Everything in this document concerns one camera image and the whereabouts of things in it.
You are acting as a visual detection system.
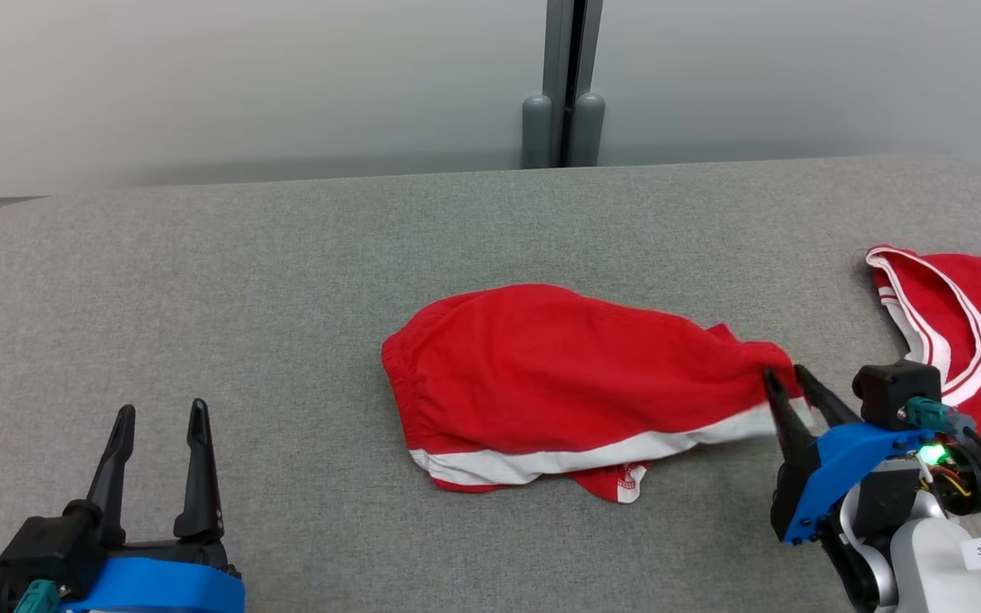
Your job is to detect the teal left cable connector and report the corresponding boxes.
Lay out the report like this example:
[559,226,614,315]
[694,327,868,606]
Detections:
[12,579,60,613]

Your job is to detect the teal cable connector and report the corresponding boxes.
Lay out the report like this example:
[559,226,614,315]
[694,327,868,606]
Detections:
[906,397,977,437]
[12,579,60,613]

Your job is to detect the grey metal partition post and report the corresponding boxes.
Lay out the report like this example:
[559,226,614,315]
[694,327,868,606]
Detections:
[544,0,604,169]

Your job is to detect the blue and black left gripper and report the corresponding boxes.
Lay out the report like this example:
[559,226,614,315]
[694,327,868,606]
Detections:
[0,398,246,613]

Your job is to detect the red Bulls 23 shorts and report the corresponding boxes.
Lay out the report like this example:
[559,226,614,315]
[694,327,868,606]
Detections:
[381,284,815,504]

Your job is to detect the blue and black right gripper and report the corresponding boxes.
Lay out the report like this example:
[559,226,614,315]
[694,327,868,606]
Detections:
[762,364,981,547]

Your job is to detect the teal right cable connector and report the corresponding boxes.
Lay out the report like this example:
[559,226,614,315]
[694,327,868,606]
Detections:
[906,397,977,437]

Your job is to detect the grey post foot cap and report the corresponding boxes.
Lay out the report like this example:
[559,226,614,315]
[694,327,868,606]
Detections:
[574,92,606,168]
[521,95,553,169]

